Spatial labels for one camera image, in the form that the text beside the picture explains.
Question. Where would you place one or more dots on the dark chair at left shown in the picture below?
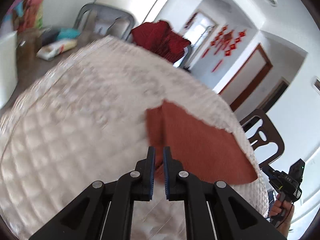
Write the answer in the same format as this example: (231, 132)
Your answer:
(105, 20)

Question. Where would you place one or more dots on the grey chair behind garment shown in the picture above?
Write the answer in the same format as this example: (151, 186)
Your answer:
(183, 61)

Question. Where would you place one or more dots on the rust orange knit sweater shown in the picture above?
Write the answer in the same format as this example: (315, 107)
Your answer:
(210, 153)

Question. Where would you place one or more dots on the white plastic bag package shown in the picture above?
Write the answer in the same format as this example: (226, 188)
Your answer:
(50, 51)

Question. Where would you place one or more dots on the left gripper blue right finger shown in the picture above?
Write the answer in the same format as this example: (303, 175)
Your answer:
(174, 190)

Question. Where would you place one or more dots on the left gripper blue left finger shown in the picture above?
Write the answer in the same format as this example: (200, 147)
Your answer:
(145, 184)

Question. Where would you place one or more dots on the red Chinese knot decorations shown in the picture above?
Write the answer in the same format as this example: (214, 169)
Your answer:
(224, 43)

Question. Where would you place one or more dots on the white quilted table cover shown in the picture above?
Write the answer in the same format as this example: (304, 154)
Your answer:
(85, 121)

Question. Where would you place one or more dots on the red checkered garment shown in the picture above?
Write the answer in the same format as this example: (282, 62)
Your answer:
(158, 38)

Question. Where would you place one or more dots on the teal cloth on side table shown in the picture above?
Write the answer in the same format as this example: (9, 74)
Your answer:
(68, 33)

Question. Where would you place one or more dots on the person's right hand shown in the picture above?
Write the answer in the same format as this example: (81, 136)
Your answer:
(278, 207)

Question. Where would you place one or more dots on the brown chair at right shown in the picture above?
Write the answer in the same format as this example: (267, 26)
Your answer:
(265, 134)

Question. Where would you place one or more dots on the brown wooden door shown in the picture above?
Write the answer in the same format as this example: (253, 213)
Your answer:
(247, 78)

